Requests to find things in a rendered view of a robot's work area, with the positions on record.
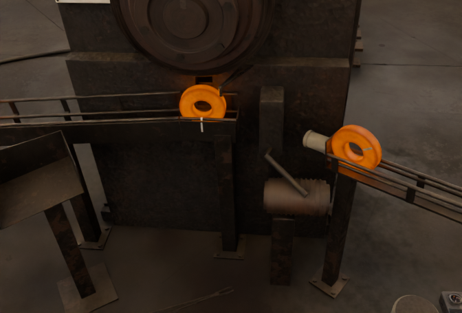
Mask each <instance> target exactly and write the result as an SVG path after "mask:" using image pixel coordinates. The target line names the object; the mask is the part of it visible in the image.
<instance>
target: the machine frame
mask: <svg viewBox="0 0 462 313"><path fill-rule="evenodd" d="M57 4H58V8H59V11H60V15H61V18H62V21H63V25H64V28H65V32H66V35H67V40H68V42H69V47H70V50H71V52H70V54H69V55H68V56H67V58H66V59H65V62H66V65H67V69H68V72H69V76H70V78H71V83H72V85H73V88H74V92H75V95H76V96H86V95H101V94H127V93H141V92H155V91H181V94H175V95H176V99H177V104H178V108H179V102H180V100H181V96H182V94H183V91H186V90H187V89H188V88H189V87H192V86H194V85H198V84H199V78H200V76H185V75H181V74H176V73H174V72H170V71H168V70H166V69H163V68H161V67H159V66H157V65H155V64H154V63H152V62H150V61H149V60H147V59H146V58H144V57H143V56H142V55H141V54H140V53H139V52H138V51H137V50H136V49H135V48H134V47H133V46H132V45H131V44H130V43H129V42H128V41H127V39H126V38H125V37H124V35H123V33H122V32H121V30H120V29H119V27H118V24H117V23H116V20H115V18H114V15H113V12H112V9H111V4H110V3H57ZM361 6H362V0H275V5H274V18H273V21H272V26H271V28H270V31H269V34H268V35H267V38H266V40H265V42H264V43H263V44H262V46H261V47H260V49H259V50H258V51H257V53H256V54H255V55H254V56H253V57H252V58H250V59H249V60H248V61H246V62H245V63H244V64H242V65H241V66H239V67H237V68H235V69H233V70H231V71H229V72H226V73H223V74H218V75H214V76H212V82H213V87H214V88H215V89H217V90H219V88H218V86H220V85H221V84H222V83H223V82H224V81H225V80H226V79H228V78H229V77H230V76H231V75H232V74H233V73H234V72H235V71H236V70H237V69H240V71H239V72H238V73H240V72H242V71H243V70H244V69H246V68H247V67H249V66H250V65H253V66H254V67H253V68H252V69H250V70H248V71H247V72H246V73H244V74H242V75H241V76H240V77H238V78H237V79H235V80H234V81H232V82H231V83H229V84H228V85H226V86H225V87H224V88H223V89H222V91H223V92H238V96H232V110H238V107H239V106H240V115H241V124H240V127H239V134H238V135H237V133H236V142H234V170H235V187H236V222H237V233H243V234H255V235H272V214H271V213H267V209H263V201H264V187H265V181H268V178H269V177H272V178H273V177H274V178H278V177H279V178H282V177H283V176H282V175H281V174H280V173H279V172H278V171H277V170H276V169H275V168H274V167H273V166H272V165H271V164H270V163H269V162H268V161H267V160H266V159H265V158H264V156H261V155H260V153H259V102H260V95H261V88H262V86H282V87H284V89H285V105H284V119H283V148H282V154H281V156H279V157H273V156H271V157H272V158H273V159H274V160H275V161H276V162H277V163H278V164H279V165H280V166H281V167H283V168H284V169H285V170H286V172H288V173H289V174H290V175H291V176H292V177H293V178H294V179H296V178H298V179H299V180H300V179H301V178H302V179H303V180H305V178H307V179H308V180H309V179H312V180H314V179H317V180H319V179H321V180H325V181H326V183H327V184H329V187H330V205H329V212H328V213H325V216H320V217H318V216H315V217H313V215H311V217H309V216H308V215H306V216H304V215H301V216H299V215H296V216H295V225H294V237H308V238H319V239H324V238H325V235H329V227H330V221H331V214H332V208H333V200H334V195H335V191H336V173H334V172H332V171H330V170H328V169H326V168H325V154H324V153H321V152H319V151H317V150H314V149H311V148H307V147H304V146H303V138H304V136H305V134H306V133H307V132H308V130H312V131H315V133H319V134H321V135H324V136H326V137H329V138H330V137H331V136H332V135H333V134H334V133H335V132H336V131H337V130H339V129H341V128H342V127H343V123H344V115H345V110H346V105H347V96H348V92H349V83H350V78H351V70H352V64H353V56H354V51H355V42H356V38H357V33H358V24H359V19H360V10H361ZM238 73H237V74H238ZM119 98H120V101H121V103H122V107H123V111H130V110H147V109H172V108H173V104H172V101H171V96H170V94H169V95H154V96H127V97H119ZM77 102H78V106H79V109H80V112H81V113H84V112H99V111H117V110H118V108H117V105H116V102H115V100H114V97H113V98H85V99H77ZM90 145H91V150H92V152H93V156H94V159H95V162H96V166H97V169H98V172H99V176H100V180H101V182H102V187H103V189H104V193H105V196H106V199H104V200H103V202H104V204H103V206H102V208H101V211H100V213H101V215H102V219H103V221H108V222H113V223H114V225H116V226H137V227H148V228H169V229H180V230H200V231H212V232H221V220H220V210H219V192H218V182H217V164H216V155H215V142H205V141H189V140H174V141H152V142H109V143H90Z"/></svg>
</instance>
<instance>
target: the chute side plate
mask: <svg viewBox="0 0 462 313"><path fill-rule="evenodd" d="M179 122H180V125H179ZM201 122H202V125H203V132H201ZM60 130H61V131H62V133H63V135H64V137H65V140H66V142H67V144H87V143H109V142H152V141H174V140H189V141H205V142H214V141H215V135H222V136H231V138H232V142H236V124H235V122H208V121H189V120H180V121H178V120H169V121H150V122H116V123H98V124H80V125H45V126H27V127H0V147H1V146H12V145H16V144H19V143H22V142H25V141H28V140H31V139H35V138H38V137H41V136H44V135H47V134H49V133H54V132H56V131H60Z"/></svg>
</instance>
